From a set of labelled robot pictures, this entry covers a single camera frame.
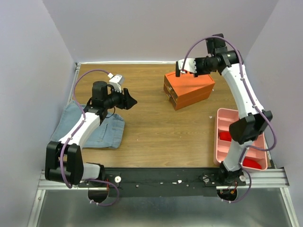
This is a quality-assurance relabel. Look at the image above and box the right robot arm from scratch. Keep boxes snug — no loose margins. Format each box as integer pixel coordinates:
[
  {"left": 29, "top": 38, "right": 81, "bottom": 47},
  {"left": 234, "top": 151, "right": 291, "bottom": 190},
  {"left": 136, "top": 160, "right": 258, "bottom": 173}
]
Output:
[{"left": 175, "top": 34, "right": 276, "bottom": 185}]

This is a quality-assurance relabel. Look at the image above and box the pink compartment tray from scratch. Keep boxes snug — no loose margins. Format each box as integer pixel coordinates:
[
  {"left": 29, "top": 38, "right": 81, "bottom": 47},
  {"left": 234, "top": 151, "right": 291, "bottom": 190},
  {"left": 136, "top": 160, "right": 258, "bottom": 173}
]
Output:
[{"left": 214, "top": 108, "right": 268, "bottom": 172}]

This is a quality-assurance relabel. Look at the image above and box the clear top drawer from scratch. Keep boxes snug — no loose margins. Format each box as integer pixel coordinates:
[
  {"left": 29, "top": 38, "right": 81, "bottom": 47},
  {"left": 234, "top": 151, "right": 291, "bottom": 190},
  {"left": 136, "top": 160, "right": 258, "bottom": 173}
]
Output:
[{"left": 163, "top": 84, "right": 178, "bottom": 99}]

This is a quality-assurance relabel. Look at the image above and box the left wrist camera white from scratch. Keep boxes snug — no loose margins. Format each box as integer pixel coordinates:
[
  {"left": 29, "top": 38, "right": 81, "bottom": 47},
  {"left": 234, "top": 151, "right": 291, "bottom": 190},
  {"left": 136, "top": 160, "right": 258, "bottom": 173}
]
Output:
[{"left": 107, "top": 73, "right": 125, "bottom": 93}]

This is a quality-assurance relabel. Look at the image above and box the blue denim cloth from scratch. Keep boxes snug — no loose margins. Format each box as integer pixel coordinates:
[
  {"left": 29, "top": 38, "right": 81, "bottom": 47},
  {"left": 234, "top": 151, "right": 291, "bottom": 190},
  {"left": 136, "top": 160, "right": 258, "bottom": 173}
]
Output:
[{"left": 50, "top": 100, "right": 125, "bottom": 148}]

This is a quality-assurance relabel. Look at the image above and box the clear drawer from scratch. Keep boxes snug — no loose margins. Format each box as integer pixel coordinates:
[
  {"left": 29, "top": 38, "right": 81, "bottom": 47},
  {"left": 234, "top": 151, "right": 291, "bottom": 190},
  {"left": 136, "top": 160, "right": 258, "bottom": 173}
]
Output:
[
  {"left": 163, "top": 84, "right": 178, "bottom": 99},
  {"left": 166, "top": 94, "right": 178, "bottom": 110}
]

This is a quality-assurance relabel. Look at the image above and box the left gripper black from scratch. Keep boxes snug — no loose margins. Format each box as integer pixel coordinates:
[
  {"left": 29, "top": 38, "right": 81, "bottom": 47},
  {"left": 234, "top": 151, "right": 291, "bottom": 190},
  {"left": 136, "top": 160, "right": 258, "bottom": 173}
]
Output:
[{"left": 104, "top": 85, "right": 138, "bottom": 110}]

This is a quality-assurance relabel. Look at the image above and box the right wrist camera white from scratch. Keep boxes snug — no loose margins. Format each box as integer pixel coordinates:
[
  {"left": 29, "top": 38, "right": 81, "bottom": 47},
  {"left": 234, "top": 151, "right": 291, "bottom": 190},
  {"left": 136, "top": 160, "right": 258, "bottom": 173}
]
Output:
[{"left": 177, "top": 58, "right": 196, "bottom": 73}]

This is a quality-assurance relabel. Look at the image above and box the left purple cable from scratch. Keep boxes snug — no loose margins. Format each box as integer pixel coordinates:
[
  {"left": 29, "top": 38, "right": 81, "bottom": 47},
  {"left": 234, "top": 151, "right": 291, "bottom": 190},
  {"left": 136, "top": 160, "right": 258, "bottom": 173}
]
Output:
[{"left": 60, "top": 69, "right": 120, "bottom": 207}]

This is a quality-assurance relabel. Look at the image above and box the clear bottom drawer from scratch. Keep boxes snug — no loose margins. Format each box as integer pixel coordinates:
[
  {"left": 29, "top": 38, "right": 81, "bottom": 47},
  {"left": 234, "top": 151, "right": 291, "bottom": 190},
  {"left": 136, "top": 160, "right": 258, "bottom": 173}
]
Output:
[{"left": 166, "top": 94, "right": 178, "bottom": 110}]

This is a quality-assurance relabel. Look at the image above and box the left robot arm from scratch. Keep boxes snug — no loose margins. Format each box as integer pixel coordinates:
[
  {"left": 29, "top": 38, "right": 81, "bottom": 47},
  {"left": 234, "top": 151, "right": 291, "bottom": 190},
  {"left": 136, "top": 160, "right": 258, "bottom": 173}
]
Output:
[{"left": 45, "top": 81, "right": 137, "bottom": 188}]

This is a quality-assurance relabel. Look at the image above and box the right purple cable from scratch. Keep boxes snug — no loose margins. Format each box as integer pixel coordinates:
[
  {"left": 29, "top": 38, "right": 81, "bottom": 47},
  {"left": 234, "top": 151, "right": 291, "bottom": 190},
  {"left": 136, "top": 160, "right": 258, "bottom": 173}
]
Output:
[{"left": 183, "top": 35, "right": 277, "bottom": 204}]

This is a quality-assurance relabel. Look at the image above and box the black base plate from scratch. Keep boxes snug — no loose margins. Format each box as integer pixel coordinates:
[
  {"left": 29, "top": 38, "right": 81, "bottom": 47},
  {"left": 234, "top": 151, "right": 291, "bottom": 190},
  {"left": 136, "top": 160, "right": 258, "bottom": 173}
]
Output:
[{"left": 79, "top": 167, "right": 246, "bottom": 198}]

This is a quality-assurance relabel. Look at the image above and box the red cloth in tray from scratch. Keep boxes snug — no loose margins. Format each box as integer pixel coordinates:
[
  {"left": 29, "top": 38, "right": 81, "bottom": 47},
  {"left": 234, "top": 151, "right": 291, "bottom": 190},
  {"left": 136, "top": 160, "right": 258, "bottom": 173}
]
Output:
[{"left": 219, "top": 131, "right": 232, "bottom": 142}]

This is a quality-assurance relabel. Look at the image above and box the aluminium rail frame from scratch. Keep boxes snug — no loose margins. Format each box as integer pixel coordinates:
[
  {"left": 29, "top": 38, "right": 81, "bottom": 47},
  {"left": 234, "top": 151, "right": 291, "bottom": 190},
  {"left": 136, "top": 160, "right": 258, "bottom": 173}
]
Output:
[{"left": 28, "top": 168, "right": 300, "bottom": 227}]

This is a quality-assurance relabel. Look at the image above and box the purple cable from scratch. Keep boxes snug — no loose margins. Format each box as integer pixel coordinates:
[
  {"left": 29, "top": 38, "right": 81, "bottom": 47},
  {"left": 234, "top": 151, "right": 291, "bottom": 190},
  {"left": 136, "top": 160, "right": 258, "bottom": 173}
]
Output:
[
  {"left": 60, "top": 69, "right": 120, "bottom": 207},
  {"left": 183, "top": 35, "right": 277, "bottom": 204}
]

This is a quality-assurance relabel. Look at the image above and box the orange drawer cabinet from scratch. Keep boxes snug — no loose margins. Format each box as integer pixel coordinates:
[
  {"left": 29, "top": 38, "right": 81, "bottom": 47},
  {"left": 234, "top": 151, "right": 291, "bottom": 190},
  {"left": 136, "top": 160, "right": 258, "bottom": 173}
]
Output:
[{"left": 164, "top": 71, "right": 215, "bottom": 110}]

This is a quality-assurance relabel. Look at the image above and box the red cloth near tray front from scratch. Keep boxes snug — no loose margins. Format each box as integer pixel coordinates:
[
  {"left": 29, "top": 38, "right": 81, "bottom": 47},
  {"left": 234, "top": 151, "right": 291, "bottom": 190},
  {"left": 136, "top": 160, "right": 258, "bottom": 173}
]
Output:
[{"left": 242, "top": 158, "right": 262, "bottom": 169}]

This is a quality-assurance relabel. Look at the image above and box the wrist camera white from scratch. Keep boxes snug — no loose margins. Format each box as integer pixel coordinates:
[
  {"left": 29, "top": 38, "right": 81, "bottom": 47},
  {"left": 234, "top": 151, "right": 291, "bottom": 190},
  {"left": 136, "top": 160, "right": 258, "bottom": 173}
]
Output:
[
  {"left": 177, "top": 58, "right": 196, "bottom": 73},
  {"left": 107, "top": 73, "right": 125, "bottom": 93}
]

